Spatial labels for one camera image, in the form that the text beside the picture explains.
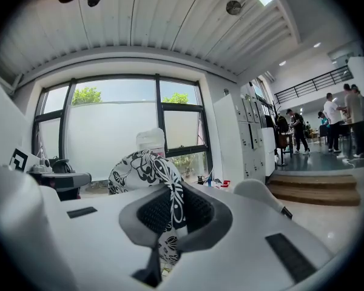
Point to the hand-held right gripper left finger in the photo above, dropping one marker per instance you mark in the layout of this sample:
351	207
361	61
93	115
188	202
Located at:
94	238

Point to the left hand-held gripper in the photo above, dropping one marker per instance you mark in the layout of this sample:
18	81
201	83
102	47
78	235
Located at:
22	161

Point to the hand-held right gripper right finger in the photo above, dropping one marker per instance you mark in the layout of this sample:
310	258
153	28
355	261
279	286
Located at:
245	238

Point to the black white floral cushion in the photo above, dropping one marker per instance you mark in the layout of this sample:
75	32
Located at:
145	168

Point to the black office chair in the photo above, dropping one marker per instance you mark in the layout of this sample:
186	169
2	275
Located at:
62	164

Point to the grey upholstered chair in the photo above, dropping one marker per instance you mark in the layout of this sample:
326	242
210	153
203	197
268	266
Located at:
254	189

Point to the white window counter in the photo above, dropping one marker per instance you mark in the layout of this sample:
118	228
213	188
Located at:
212	189

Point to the blue plastic bottle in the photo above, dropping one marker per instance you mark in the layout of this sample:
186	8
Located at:
210	181

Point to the black-framed window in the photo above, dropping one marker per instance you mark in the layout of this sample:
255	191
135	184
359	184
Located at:
115	126

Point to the wooden step platform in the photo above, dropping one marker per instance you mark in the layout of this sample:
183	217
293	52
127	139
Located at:
315	189

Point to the large clear water bottle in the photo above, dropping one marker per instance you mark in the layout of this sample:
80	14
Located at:
150	138

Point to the white locker cabinet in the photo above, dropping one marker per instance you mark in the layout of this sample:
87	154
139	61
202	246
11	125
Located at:
239	138

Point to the coat stand with dark bags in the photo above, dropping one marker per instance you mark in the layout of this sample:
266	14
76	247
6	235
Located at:
280	132

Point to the black balcony railing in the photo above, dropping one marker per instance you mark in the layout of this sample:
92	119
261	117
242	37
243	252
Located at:
315	85

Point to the round ceiling downlight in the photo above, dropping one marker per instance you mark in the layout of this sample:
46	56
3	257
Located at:
282	63
317	45

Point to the round ceiling device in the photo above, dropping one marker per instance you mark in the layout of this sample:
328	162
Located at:
233	7

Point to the small wall camera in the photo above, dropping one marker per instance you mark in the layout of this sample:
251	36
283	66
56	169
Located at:
226	92

